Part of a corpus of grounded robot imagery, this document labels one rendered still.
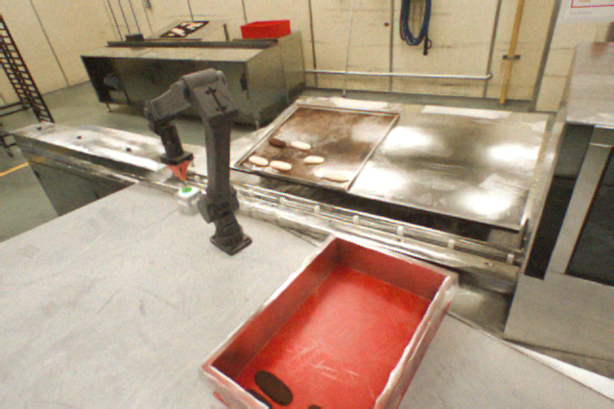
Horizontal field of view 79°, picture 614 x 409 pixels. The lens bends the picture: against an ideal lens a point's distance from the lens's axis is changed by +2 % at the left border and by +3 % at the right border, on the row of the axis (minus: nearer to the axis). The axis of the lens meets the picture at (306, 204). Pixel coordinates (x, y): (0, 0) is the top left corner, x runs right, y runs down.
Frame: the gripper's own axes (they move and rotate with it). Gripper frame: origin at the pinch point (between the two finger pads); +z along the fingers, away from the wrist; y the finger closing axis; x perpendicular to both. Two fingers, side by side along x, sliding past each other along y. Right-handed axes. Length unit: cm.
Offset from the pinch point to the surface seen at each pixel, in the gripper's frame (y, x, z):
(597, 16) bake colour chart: 108, 87, -33
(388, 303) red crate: 79, -11, 13
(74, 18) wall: -678, 345, -24
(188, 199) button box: 3.2, -2.9, 6.2
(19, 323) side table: -3, -59, 13
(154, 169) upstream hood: -22.9, 4.5, 3.0
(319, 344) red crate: 71, -28, 13
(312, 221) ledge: 47.9, 6.6, 9.3
